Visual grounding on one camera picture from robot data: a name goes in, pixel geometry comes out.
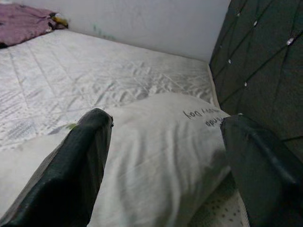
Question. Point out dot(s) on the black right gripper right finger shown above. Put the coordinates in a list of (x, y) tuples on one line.
[(267, 179)]

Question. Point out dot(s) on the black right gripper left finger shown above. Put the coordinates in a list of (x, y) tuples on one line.
[(66, 177)]

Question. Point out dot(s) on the white pillow with tree print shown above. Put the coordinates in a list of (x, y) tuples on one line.
[(154, 153)]

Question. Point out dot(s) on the pink cartoon mouse blanket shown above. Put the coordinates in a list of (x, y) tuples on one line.
[(21, 23)]

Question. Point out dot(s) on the white quilted mattress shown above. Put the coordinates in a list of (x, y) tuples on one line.
[(94, 71)]

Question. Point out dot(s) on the black tufted headboard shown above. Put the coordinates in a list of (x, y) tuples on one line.
[(260, 59)]

